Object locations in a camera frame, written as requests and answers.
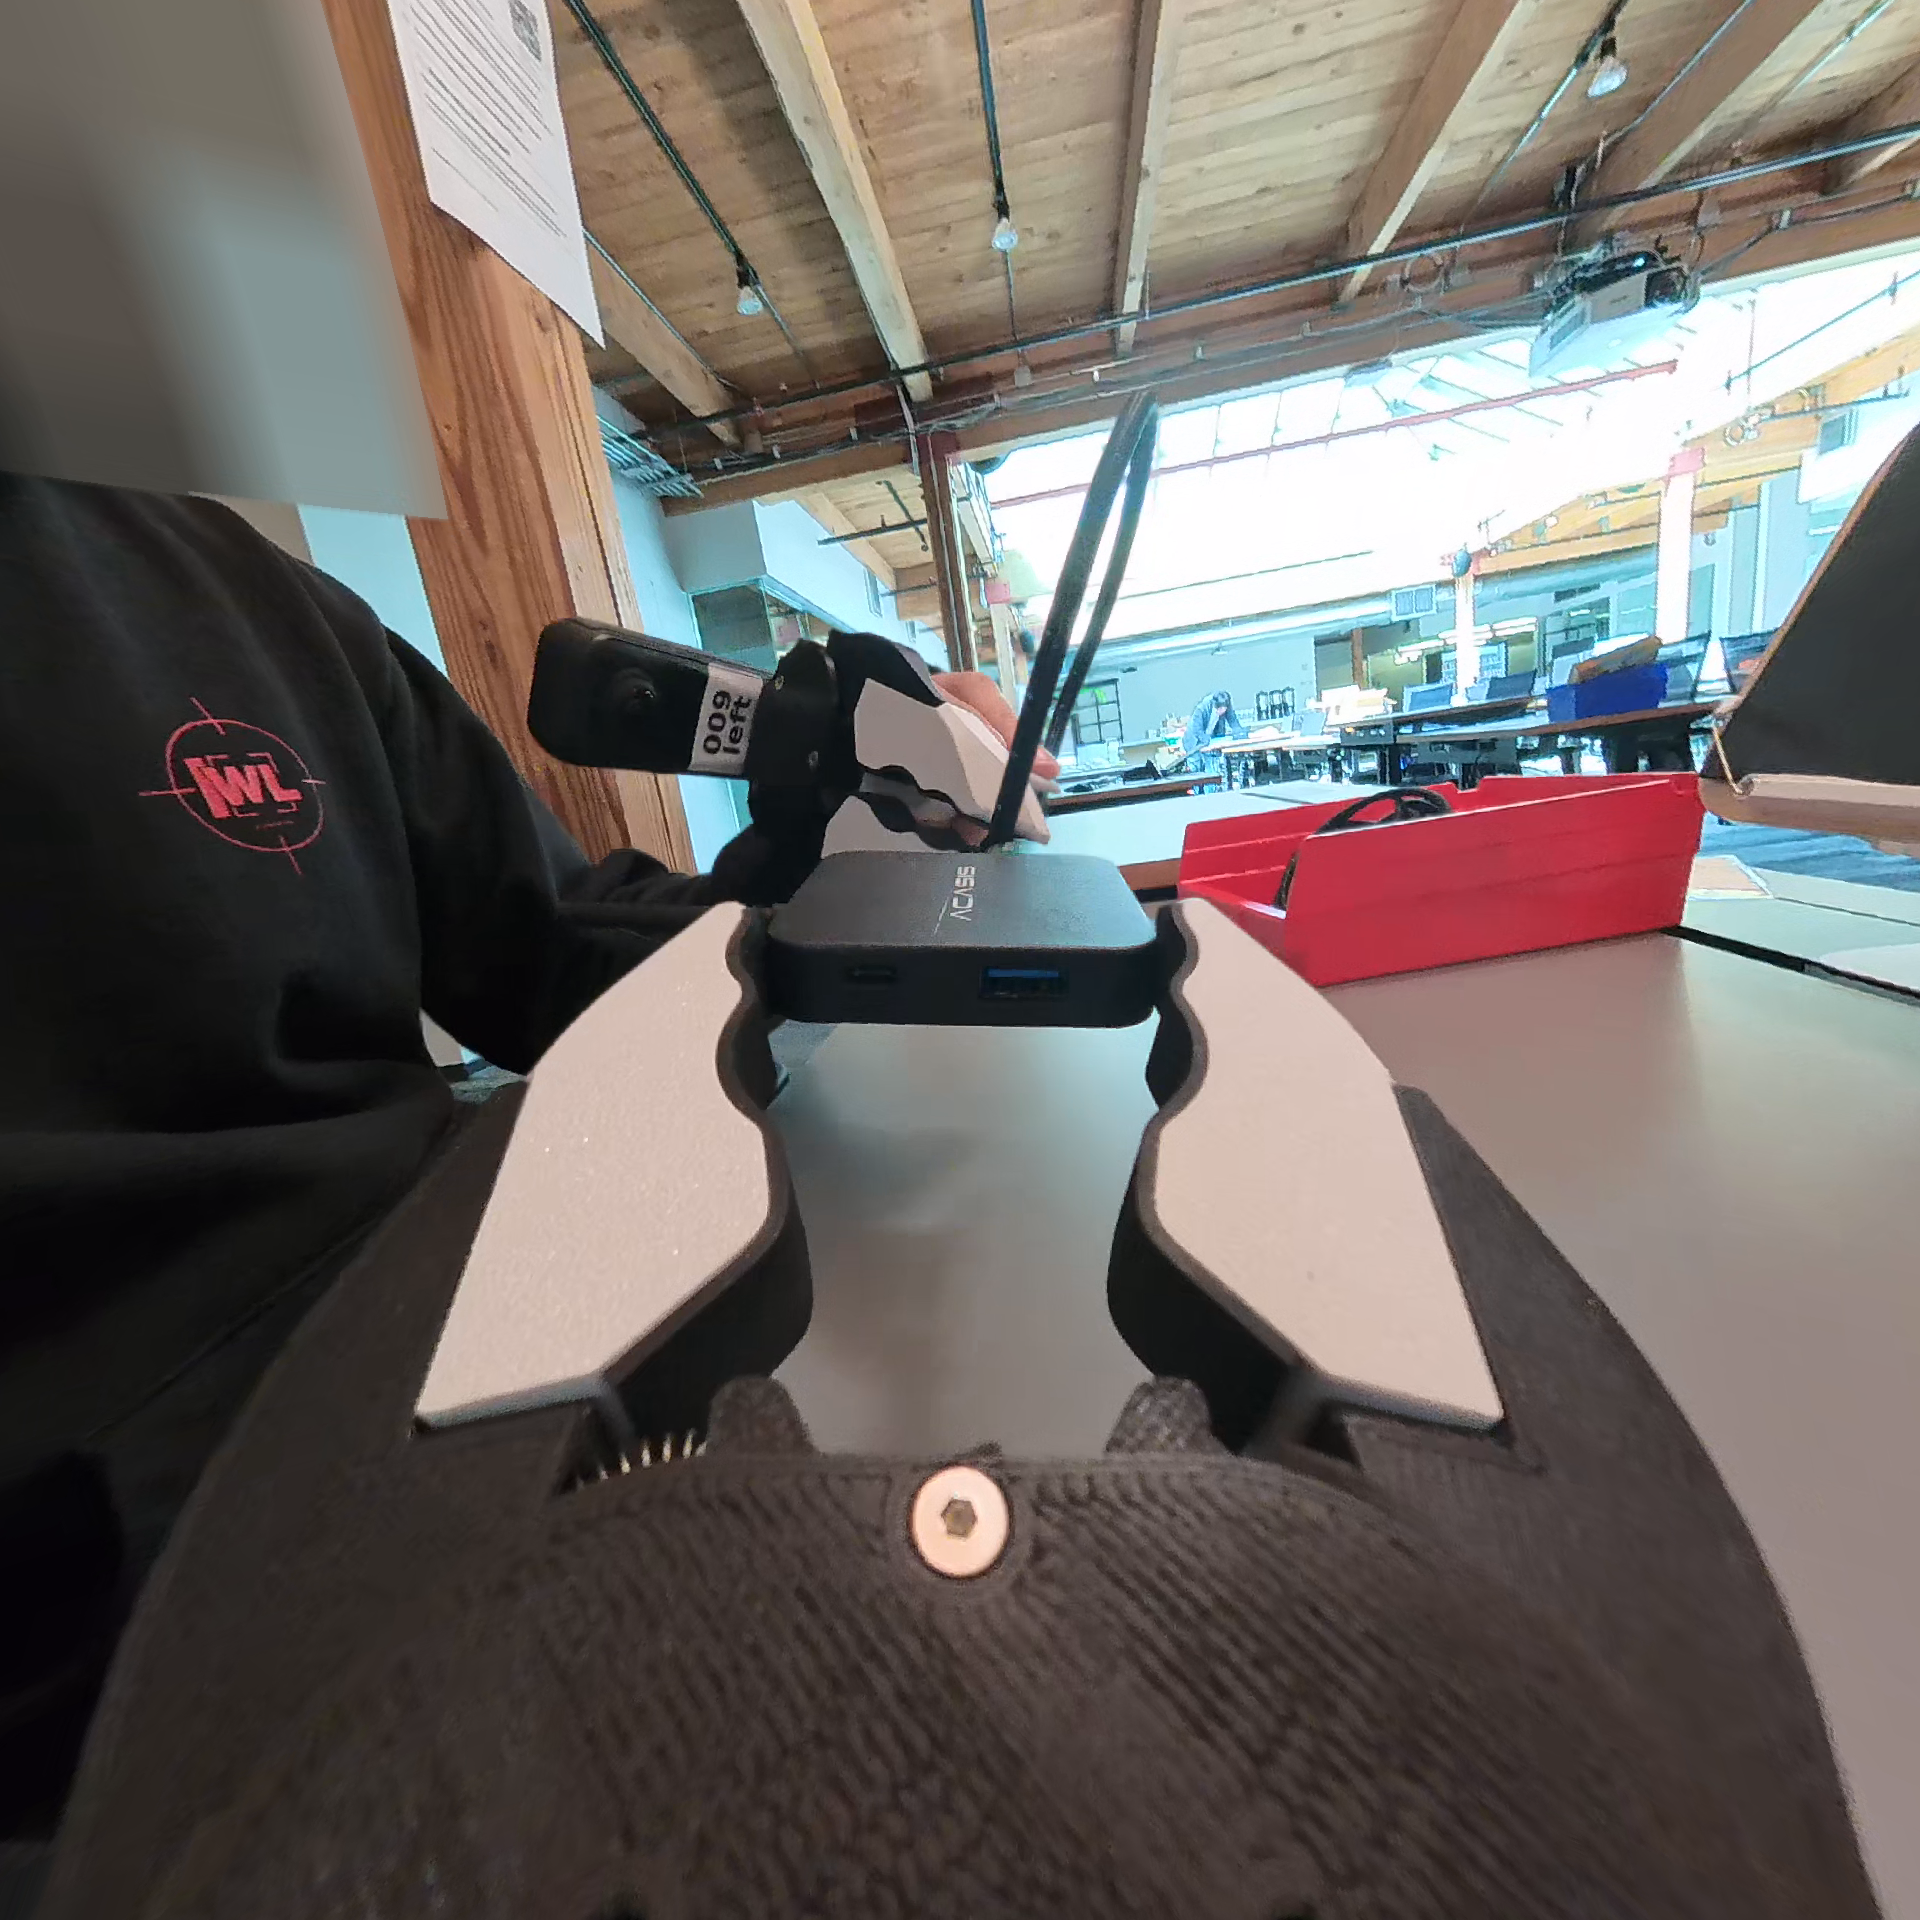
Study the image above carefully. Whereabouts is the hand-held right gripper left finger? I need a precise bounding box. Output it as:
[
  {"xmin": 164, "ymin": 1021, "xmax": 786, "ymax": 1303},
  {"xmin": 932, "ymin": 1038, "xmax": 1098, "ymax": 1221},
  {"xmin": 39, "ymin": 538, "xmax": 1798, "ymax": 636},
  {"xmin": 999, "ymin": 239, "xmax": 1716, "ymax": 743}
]
[{"xmin": 411, "ymin": 902, "xmax": 817, "ymax": 1426}]

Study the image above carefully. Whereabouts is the black cable with green plugs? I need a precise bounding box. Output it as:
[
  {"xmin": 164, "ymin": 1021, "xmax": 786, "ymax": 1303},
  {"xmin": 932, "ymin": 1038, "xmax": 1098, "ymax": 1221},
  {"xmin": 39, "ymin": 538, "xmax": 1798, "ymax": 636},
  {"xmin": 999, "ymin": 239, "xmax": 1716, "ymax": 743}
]
[
  {"xmin": 983, "ymin": 390, "xmax": 1167, "ymax": 847},
  {"xmin": 1276, "ymin": 786, "xmax": 1455, "ymax": 910}
]

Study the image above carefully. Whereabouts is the ceiling projector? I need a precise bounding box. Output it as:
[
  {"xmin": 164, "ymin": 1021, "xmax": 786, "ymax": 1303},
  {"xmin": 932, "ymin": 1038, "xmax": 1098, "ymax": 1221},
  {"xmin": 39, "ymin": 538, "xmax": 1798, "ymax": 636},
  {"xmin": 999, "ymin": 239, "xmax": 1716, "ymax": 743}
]
[{"xmin": 1527, "ymin": 246, "xmax": 1700, "ymax": 380}]

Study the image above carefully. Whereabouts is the black panel with wooden back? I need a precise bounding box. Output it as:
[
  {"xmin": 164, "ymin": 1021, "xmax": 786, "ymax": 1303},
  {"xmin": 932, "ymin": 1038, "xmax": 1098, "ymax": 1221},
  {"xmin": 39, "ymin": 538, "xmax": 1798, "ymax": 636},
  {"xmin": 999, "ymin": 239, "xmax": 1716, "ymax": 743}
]
[{"xmin": 1704, "ymin": 426, "xmax": 1920, "ymax": 788}]

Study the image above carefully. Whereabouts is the blue storage bin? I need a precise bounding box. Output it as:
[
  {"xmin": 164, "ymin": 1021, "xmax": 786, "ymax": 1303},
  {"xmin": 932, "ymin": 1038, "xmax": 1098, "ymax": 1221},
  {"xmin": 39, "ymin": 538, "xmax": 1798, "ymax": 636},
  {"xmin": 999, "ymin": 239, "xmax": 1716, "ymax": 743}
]
[{"xmin": 1546, "ymin": 663, "xmax": 1672, "ymax": 725}]

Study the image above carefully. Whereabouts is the grey desk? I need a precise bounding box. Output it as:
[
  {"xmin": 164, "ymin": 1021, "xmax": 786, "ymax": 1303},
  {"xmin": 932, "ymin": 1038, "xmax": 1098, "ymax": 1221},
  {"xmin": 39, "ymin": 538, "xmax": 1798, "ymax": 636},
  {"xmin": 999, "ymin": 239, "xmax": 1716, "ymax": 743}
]
[{"xmin": 766, "ymin": 777, "xmax": 1920, "ymax": 1912}]

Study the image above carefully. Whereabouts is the person's left hand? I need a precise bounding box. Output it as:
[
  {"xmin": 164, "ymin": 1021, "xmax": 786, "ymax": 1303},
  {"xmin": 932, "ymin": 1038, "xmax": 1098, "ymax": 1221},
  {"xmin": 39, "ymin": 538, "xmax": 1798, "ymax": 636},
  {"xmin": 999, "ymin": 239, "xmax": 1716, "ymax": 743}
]
[{"xmin": 932, "ymin": 669, "xmax": 1064, "ymax": 799}]

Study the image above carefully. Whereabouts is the person's left forearm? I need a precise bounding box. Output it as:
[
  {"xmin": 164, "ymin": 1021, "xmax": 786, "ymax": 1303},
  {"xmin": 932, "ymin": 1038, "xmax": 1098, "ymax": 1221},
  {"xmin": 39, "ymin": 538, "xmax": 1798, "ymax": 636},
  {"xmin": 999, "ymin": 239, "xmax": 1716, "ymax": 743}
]
[{"xmin": 450, "ymin": 808, "xmax": 782, "ymax": 1073}]

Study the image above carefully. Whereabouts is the red bin with cables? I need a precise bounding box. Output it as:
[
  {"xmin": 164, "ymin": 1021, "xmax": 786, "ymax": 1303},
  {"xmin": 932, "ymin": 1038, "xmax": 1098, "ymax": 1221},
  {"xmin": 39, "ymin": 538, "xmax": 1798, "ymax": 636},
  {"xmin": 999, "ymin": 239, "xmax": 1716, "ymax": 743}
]
[{"xmin": 1178, "ymin": 772, "xmax": 1707, "ymax": 986}]

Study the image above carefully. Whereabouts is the black USB hub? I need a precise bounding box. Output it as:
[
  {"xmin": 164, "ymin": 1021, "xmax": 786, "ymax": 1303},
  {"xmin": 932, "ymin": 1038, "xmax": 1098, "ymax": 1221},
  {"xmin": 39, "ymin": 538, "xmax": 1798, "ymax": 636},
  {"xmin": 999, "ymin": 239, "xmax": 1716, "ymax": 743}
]
[{"xmin": 762, "ymin": 847, "xmax": 1161, "ymax": 1032}]

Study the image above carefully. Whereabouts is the white paper sheet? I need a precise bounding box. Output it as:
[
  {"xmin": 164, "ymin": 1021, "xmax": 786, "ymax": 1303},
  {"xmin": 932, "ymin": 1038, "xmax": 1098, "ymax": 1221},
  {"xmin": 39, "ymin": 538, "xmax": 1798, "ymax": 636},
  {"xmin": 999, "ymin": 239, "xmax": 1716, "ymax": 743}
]
[{"xmin": 387, "ymin": 0, "xmax": 607, "ymax": 348}]

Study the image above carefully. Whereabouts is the row of office desks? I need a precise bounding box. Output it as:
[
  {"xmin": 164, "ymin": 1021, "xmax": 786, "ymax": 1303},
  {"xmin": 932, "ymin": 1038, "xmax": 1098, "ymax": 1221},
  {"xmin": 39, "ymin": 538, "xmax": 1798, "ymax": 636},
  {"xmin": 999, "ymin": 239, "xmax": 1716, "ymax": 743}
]
[{"xmin": 1050, "ymin": 660, "xmax": 1729, "ymax": 799}]

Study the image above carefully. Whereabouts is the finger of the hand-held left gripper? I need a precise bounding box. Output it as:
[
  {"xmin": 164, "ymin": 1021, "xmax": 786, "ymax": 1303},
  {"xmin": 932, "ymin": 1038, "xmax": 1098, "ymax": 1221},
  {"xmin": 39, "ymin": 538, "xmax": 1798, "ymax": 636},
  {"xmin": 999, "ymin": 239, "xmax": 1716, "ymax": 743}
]
[
  {"xmin": 856, "ymin": 687, "xmax": 1057, "ymax": 846},
  {"xmin": 823, "ymin": 777, "xmax": 999, "ymax": 862}
]

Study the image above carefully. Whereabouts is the person's black clothed torso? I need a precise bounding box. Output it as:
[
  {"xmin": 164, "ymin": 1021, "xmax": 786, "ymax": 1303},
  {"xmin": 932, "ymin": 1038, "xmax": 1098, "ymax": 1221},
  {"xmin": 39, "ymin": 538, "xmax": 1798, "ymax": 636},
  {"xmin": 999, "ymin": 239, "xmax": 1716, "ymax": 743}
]
[{"xmin": 0, "ymin": 470, "xmax": 602, "ymax": 1847}]

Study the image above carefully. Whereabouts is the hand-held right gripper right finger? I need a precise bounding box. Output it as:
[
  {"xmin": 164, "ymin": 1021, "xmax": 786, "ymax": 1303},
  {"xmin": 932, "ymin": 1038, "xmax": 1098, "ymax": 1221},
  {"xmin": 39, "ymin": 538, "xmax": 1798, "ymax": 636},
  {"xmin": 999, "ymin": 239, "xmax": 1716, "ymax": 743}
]
[{"xmin": 1104, "ymin": 901, "xmax": 1507, "ymax": 1461}]

